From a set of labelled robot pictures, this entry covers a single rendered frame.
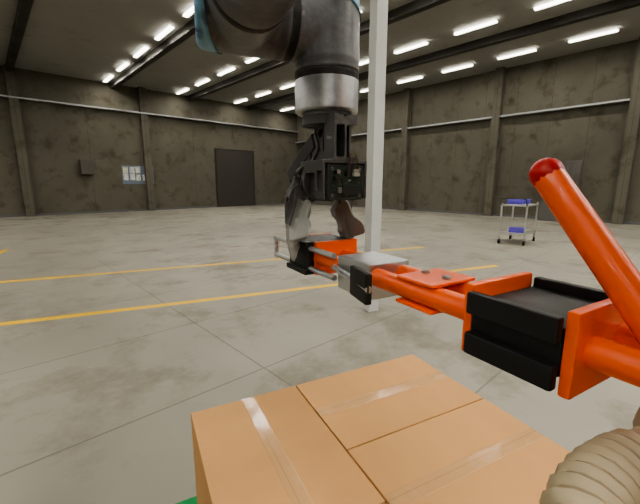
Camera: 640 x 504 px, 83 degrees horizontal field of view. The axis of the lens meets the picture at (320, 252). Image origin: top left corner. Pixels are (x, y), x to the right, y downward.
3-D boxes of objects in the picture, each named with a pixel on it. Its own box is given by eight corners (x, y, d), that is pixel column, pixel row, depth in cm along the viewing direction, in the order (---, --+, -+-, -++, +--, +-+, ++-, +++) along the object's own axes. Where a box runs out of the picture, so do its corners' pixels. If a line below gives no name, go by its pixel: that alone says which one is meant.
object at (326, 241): (357, 270, 57) (357, 238, 56) (316, 275, 53) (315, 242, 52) (329, 260, 64) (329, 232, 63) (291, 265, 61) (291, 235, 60)
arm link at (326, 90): (284, 86, 53) (340, 93, 57) (285, 121, 53) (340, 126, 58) (313, 69, 45) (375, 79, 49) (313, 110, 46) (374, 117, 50)
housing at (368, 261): (410, 293, 46) (411, 259, 45) (366, 302, 42) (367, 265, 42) (375, 281, 52) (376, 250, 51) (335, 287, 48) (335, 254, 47)
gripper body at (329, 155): (320, 204, 48) (320, 108, 46) (293, 201, 55) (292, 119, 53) (367, 203, 51) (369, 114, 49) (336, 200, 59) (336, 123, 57)
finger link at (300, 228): (290, 261, 49) (312, 197, 49) (273, 254, 54) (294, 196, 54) (308, 267, 50) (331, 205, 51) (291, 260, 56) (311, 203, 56)
